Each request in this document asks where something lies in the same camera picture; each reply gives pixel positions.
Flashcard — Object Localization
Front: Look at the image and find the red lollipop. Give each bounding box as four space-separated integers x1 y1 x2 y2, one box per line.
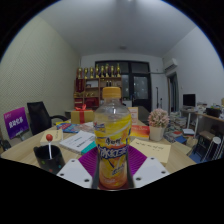
45 133 54 159

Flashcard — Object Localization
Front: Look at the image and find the yellow gift box red ribbon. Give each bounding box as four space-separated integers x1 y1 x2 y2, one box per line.
70 104 95 125

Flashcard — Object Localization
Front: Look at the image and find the black polka-dot mug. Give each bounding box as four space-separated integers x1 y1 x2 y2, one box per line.
33 144 66 175

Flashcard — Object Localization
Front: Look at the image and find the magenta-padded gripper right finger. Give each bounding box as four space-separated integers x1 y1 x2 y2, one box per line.
127 145 170 190

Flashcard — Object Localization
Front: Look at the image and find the wooden shelf unit with trophies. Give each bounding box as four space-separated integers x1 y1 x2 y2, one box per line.
73 63 123 109

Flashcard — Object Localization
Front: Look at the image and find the white air conditioner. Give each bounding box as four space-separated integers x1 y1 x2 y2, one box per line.
163 58 179 73

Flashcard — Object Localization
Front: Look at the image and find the orange book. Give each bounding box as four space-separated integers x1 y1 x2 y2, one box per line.
129 124 151 140

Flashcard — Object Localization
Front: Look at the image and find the blue printed book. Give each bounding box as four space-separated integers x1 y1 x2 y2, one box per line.
55 122 77 134

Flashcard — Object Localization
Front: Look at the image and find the purple sign on stand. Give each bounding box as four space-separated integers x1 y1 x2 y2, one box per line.
3 106 30 140

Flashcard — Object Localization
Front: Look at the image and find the white book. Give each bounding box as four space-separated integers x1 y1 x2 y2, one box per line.
59 129 97 154

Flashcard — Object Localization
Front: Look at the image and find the beige notebook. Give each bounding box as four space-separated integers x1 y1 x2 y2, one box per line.
39 128 64 147

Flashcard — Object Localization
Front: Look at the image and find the orange-beige upright box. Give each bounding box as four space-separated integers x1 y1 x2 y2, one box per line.
128 106 139 126

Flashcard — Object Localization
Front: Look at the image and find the yellow paper envelope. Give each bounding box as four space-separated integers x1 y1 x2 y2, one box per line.
129 138 172 164

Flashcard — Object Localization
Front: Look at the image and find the wooden side desk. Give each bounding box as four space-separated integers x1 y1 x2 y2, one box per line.
181 106 224 161

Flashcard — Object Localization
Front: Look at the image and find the yellow drink bottle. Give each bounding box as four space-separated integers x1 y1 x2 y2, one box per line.
93 86 133 190

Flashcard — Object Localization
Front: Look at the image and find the black office chair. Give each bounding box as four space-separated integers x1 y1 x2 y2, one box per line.
26 100 69 136

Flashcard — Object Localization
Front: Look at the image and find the pink potted flower plant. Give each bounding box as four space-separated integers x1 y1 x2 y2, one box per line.
147 108 170 142

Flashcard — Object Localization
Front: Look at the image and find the black computer monitor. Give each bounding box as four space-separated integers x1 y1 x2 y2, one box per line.
182 93 197 108

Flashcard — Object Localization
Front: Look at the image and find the black backpack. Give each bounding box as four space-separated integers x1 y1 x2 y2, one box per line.
0 138 11 153

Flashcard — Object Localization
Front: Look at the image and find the black framed glass door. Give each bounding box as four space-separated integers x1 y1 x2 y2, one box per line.
94 60 153 113

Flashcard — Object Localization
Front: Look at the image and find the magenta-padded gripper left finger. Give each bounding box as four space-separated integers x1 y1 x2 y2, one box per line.
56 146 100 190

